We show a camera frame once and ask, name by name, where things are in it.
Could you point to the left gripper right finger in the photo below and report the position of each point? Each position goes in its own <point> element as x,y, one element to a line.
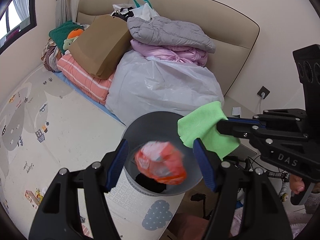
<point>263,215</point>

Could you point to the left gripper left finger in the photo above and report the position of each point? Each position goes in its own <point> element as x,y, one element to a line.
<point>58,216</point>

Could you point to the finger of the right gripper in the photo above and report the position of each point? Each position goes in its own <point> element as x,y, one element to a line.
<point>245,121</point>
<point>235,129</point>

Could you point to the yellow snack packet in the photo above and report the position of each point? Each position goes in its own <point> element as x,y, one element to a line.
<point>39,195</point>

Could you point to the red plastic bag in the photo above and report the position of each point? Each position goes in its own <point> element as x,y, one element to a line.
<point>162,162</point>

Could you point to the grey metal trash bin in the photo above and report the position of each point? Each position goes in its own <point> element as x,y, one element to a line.
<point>158,126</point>

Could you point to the right hand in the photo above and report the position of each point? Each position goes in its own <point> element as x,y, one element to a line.
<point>297,185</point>

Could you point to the white milk carton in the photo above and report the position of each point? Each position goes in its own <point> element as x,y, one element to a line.
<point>32,199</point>

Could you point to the beige headboard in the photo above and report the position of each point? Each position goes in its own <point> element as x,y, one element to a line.
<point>233,33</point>

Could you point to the patterned foam play mat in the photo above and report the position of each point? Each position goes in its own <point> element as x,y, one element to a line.
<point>47,125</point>

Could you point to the pink puffer jacket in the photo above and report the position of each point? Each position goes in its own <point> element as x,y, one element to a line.
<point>183,54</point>

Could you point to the large white plastic bag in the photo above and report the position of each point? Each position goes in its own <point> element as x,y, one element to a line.
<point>146,84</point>

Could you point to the pink striped folded blanket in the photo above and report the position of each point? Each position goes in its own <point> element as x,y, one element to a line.
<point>95,88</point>

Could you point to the grey quilted jacket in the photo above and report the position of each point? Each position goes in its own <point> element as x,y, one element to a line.
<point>161,31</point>

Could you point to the patterned folded blanket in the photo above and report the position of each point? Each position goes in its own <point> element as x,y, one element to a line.
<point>51,55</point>

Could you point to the brown paper bag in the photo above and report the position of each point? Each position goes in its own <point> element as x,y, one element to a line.
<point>99,49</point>

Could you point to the orange green plush toy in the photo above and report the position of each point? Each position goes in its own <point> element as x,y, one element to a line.
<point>72,36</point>

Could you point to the green knitted cloth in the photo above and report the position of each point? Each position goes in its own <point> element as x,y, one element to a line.
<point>60,34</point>

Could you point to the black framed window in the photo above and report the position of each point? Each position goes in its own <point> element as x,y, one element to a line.
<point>17,18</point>

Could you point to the wall socket with plug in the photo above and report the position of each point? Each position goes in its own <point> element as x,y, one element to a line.
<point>263,92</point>

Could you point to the white bag green handle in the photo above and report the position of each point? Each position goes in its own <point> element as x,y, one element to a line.
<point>140,9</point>

